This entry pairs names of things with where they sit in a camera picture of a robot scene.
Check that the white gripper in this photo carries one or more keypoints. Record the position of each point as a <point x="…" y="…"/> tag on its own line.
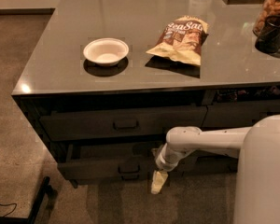
<point x="161" y="163"/>

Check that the drawer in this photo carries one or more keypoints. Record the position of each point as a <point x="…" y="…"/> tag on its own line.
<point x="120" y="122"/>
<point x="96" y="161"/>
<point x="121" y="178"/>
<point x="239" y="114"/>

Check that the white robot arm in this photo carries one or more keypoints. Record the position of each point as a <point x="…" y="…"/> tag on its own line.
<point x="257" y="149"/>

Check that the dark counter cabinet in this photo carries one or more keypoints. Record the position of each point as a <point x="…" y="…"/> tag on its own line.
<point x="59" y="79"/>

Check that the black metal stand leg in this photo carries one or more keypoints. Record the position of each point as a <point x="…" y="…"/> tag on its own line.
<point x="45" y="189"/>

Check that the white paper bowl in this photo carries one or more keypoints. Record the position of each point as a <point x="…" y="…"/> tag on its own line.
<point x="106" y="51"/>

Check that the sea salt chip bag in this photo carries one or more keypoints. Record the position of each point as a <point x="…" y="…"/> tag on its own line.
<point x="182" y="40"/>

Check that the black mesh cup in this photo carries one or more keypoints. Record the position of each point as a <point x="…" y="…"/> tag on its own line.
<point x="268" y="40"/>

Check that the glass jar of nuts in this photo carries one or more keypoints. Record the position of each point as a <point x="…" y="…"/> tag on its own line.
<point x="270" y="5"/>

